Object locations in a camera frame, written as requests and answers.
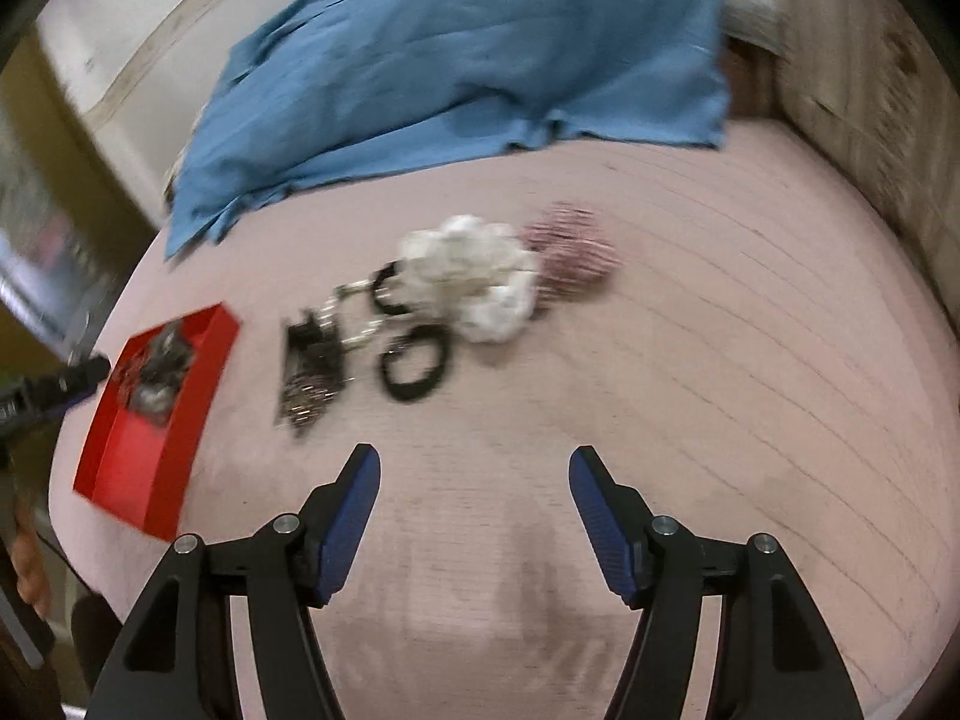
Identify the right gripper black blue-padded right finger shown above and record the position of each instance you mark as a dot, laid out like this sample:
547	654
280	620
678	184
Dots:
776	657

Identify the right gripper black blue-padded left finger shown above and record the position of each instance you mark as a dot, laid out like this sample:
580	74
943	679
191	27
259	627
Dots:
174	656

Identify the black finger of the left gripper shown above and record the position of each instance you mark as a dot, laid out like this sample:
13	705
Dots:
29	403

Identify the dark beaded hair clip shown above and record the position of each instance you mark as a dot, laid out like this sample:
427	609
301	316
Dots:
314	370

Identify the pink checked scrunchie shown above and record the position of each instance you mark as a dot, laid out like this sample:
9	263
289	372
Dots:
574	252

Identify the white red-dotted scrunchie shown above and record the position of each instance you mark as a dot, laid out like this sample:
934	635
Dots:
477	277

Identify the person's left hand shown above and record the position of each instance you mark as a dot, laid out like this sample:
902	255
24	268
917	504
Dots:
32	582

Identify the grey scrunchie in tray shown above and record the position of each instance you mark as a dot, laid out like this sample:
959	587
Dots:
150	383

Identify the red tray box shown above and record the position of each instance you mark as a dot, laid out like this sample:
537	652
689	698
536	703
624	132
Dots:
138	470

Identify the pink quilted bed cover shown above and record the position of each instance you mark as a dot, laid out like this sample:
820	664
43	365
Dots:
766	359

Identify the blue cloth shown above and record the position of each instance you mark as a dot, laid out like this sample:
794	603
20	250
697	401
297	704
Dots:
331	91

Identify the striped floral cushion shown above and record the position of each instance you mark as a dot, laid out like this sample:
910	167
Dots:
859	80

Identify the glass door wooden frame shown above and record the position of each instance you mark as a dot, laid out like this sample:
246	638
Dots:
70	235

